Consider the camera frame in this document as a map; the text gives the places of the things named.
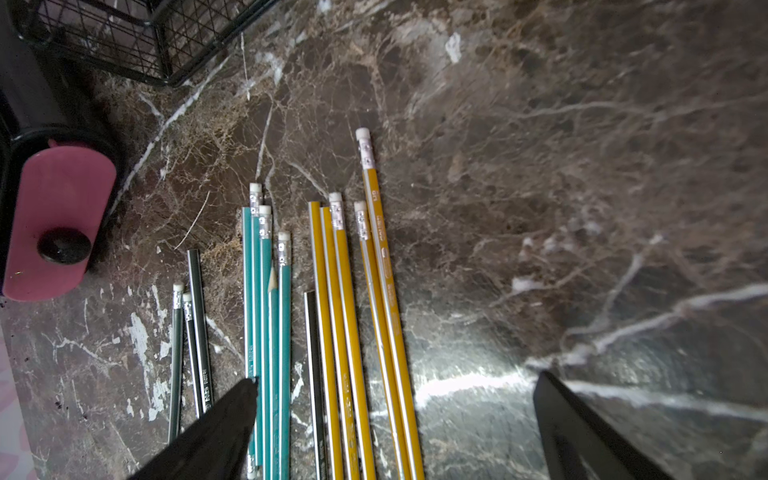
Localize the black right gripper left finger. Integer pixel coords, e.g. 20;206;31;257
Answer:
132;378;260;479

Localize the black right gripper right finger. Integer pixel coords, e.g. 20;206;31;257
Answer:
533;371;670;479

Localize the black pink drawer cabinet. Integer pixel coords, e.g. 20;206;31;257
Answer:
1;1;121;302

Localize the black wire file rack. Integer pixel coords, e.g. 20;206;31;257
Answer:
1;0;275;87

